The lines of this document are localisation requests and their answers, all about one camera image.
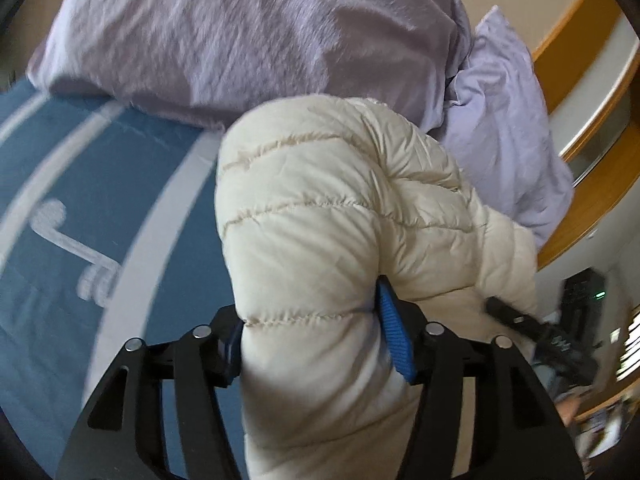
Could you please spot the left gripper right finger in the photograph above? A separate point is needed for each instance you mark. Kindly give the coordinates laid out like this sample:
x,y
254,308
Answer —
x,y
482,413

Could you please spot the wooden framed glass door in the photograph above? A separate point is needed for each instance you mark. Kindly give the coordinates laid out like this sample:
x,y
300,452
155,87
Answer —
x,y
586,66

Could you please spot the cream puffer jacket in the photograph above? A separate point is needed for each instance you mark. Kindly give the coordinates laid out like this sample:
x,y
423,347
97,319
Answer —
x,y
316,198

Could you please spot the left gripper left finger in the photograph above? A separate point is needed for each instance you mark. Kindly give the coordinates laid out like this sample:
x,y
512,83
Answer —
x,y
120,432

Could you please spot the lavender pillow left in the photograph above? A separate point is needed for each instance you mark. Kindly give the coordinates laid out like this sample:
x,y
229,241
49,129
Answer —
x,y
207,61

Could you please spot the blue white striped bedspread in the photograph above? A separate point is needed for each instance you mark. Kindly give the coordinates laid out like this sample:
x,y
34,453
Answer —
x,y
107,233

